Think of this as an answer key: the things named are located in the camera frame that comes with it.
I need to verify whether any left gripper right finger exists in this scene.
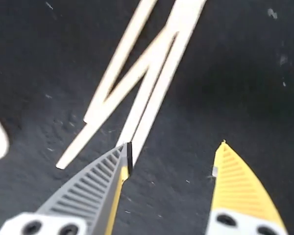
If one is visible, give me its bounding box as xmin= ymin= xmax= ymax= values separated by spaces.
xmin=205 ymin=139 xmax=289 ymax=235

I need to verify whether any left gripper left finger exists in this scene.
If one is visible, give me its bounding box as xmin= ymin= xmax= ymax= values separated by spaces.
xmin=0 ymin=141 xmax=133 ymax=235

